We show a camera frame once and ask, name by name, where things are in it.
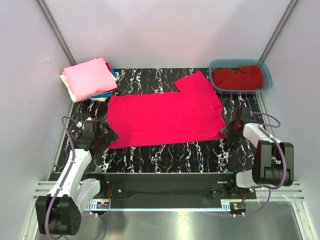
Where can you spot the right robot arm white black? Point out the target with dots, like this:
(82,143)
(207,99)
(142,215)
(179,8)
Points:
(273,164)

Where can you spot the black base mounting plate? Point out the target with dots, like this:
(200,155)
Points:
(170,190)

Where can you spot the dark red t shirt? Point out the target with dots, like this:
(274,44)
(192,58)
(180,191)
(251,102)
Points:
(243,78)

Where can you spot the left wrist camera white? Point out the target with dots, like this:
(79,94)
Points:
(90,128)

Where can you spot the folded cream t shirt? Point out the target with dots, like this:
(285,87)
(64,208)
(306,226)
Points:
(71,94)

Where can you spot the folded blue t shirt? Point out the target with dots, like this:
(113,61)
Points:
(104,96)

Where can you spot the aluminium frame rail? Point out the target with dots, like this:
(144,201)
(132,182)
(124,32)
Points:
(293,195)

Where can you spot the bright pink t shirt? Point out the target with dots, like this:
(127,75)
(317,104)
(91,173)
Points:
(192,114)

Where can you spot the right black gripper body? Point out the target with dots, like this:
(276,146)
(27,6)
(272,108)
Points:
(232,137)

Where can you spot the black marble pattern mat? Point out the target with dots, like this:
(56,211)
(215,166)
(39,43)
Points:
(190,157)

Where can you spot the folded red t shirt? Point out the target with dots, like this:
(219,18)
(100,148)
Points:
(108,66)

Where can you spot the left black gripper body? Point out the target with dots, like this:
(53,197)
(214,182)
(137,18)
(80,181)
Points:
(98,138)

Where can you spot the teal plastic basin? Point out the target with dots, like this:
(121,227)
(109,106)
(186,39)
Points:
(234,64)

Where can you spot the folded light pink t shirt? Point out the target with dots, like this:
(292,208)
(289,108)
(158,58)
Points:
(89,79)

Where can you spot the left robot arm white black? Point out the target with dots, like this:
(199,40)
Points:
(59,213)

